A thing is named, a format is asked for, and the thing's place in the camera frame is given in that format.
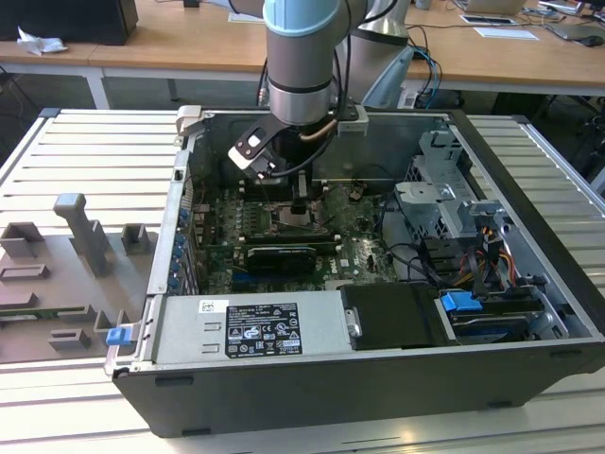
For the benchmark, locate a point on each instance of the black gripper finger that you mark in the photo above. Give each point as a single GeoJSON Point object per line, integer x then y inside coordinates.
{"type": "Point", "coordinates": [301, 208]}

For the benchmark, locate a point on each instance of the silver topped CPU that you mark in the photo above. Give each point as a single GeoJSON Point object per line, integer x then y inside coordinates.
{"type": "Point", "coordinates": [286, 220]}

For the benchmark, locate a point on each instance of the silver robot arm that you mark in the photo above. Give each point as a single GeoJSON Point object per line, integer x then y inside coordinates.
{"type": "Point", "coordinates": [298, 61]}

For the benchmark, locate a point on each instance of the black RAM slot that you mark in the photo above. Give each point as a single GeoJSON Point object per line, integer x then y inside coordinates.
{"type": "Point", "coordinates": [317, 191]}
{"type": "Point", "coordinates": [317, 196]}
{"type": "Point", "coordinates": [317, 183]}
{"type": "Point", "coordinates": [293, 238]}
{"type": "Point", "coordinates": [326, 246]}
{"type": "Point", "coordinates": [317, 187]}

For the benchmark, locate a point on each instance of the CPU socket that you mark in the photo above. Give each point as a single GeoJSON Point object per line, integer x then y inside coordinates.
{"type": "Point", "coordinates": [273, 230]}

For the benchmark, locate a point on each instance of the blue expansion slot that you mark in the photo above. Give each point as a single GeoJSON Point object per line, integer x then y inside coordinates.
{"type": "Point", "coordinates": [243, 280]}

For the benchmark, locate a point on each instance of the black graphics card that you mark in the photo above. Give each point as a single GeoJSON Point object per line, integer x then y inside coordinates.
{"type": "Point", "coordinates": [283, 260]}

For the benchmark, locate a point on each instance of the round coin battery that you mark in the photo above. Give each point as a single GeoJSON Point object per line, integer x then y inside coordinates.
{"type": "Point", "coordinates": [356, 192]}

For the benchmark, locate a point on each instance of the green motherboard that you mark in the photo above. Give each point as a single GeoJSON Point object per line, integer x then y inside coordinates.
{"type": "Point", "coordinates": [354, 255]}

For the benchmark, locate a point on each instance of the grey case latch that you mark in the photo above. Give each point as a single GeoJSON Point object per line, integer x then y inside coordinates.
{"type": "Point", "coordinates": [189, 120]}

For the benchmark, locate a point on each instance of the blue card retention clip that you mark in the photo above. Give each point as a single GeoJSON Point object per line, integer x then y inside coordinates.
{"type": "Point", "coordinates": [181, 218]}
{"type": "Point", "coordinates": [173, 285]}
{"type": "Point", "coordinates": [178, 258]}
{"type": "Point", "coordinates": [179, 246]}
{"type": "Point", "coordinates": [175, 270]}

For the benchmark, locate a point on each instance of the white power adapter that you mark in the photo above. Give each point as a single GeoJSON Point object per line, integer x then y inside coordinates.
{"type": "Point", "coordinates": [409, 99]}

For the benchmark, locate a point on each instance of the silver metal drive cage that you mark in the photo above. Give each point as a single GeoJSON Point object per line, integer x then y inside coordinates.
{"type": "Point", "coordinates": [425, 208]}

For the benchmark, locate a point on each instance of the pale blue teach pendant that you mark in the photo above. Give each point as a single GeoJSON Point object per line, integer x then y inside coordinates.
{"type": "Point", "coordinates": [397, 71]}

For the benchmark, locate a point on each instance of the small white paper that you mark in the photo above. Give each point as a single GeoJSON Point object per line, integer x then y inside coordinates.
{"type": "Point", "coordinates": [241, 17]}

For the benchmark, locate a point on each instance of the black plastic shroud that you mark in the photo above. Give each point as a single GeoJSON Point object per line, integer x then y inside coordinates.
{"type": "Point", "coordinates": [392, 317]}

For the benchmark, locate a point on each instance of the wooden desk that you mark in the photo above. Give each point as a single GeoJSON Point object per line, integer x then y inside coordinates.
{"type": "Point", "coordinates": [189, 42]}

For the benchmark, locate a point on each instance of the silver power supply unit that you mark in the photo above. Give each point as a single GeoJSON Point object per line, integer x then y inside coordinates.
{"type": "Point", "coordinates": [189, 331]}

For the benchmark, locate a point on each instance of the small black item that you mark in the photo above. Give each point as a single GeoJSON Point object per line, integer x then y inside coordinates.
{"type": "Point", "coordinates": [191, 3]}

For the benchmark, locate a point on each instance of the hard disk in blue carrier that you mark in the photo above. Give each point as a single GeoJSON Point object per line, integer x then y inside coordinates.
{"type": "Point", "coordinates": [461, 302]}

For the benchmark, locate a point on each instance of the black and silver PC case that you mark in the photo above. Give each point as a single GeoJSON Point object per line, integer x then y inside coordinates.
{"type": "Point", "coordinates": [331, 392]}

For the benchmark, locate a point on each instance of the blue case latch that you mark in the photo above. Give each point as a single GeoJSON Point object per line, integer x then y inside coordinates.
{"type": "Point", "coordinates": [118, 337]}

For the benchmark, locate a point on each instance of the dark framed tablet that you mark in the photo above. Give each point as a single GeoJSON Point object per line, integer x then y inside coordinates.
{"type": "Point", "coordinates": [489, 20]}

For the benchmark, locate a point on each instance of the white paper sheet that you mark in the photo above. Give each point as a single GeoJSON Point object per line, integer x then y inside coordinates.
{"type": "Point", "coordinates": [506, 33]}

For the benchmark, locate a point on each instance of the black box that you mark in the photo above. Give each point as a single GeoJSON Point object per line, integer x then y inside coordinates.
{"type": "Point", "coordinates": [71, 21]}

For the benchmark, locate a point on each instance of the grey parts rack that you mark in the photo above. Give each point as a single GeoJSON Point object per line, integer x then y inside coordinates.
{"type": "Point", "coordinates": [47, 293]}

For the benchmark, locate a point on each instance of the crumpled white paper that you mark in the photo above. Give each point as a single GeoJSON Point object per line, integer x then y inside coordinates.
{"type": "Point", "coordinates": [40, 45]}

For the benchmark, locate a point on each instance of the green RAM stick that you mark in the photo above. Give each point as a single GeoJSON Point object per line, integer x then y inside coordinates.
{"type": "Point", "coordinates": [28, 313]}

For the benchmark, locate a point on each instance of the black office chair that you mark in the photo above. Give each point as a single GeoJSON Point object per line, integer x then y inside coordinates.
{"type": "Point", "coordinates": [596, 142]}

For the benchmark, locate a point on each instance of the grey laptop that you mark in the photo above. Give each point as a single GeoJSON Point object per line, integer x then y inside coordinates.
{"type": "Point", "coordinates": [574, 30]}

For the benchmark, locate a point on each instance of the black computer mouse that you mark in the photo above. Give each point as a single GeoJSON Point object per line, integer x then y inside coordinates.
{"type": "Point", "coordinates": [591, 41]}

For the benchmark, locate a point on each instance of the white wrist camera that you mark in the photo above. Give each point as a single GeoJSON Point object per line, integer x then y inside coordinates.
{"type": "Point", "coordinates": [243, 158]}

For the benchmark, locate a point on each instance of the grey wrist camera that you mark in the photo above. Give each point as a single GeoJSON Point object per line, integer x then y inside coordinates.
{"type": "Point", "coordinates": [354, 125]}

